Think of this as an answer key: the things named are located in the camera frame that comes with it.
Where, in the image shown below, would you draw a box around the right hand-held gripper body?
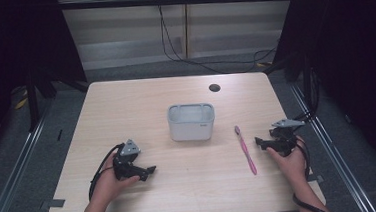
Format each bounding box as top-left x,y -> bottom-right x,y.
270,117 -> 309,158

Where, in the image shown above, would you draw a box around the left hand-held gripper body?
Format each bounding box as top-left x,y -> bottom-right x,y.
111,137 -> 144,182

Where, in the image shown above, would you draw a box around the pink toothbrush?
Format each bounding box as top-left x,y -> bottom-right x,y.
233,123 -> 259,178

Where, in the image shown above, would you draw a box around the white plastic holder box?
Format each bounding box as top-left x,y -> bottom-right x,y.
166,101 -> 218,143

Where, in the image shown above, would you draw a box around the person's right hand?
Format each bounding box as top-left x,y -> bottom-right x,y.
265,140 -> 312,191

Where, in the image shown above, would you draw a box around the person's left hand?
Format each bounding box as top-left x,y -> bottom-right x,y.
87,150 -> 144,208

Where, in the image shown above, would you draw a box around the grey tape strip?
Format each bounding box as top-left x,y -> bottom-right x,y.
306,173 -> 326,184
38,197 -> 67,212

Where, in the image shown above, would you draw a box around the black curtain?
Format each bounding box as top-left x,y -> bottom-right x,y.
0,0 -> 93,163
268,0 -> 376,184

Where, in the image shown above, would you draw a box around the black metal stand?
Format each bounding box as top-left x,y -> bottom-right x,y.
23,69 -> 61,133

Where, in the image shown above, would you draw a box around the yellow floor marker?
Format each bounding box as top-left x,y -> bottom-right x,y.
12,88 -> 31,111

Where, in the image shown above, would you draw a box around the right hand-held gripper black cable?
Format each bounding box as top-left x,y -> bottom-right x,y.
287,132 -> 334,212

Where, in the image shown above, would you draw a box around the hand-held gripper black cable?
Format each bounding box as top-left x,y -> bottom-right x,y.
287,132 -> 334,212
85,142 -> 131,212

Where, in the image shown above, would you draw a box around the left hand-held gripper black cable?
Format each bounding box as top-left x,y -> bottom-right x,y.
85,142 -> 131,212

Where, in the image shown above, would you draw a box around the aluminium floor rail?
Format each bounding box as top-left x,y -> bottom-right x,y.
289,77 -> 376,212
0,105 -> 60,212

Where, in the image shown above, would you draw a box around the black hanging wall cable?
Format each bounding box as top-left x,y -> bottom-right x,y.
157,0 -> 280,80

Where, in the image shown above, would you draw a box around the black horizontal frame bar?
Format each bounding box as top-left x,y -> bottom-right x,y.
57,0 -> 299,18

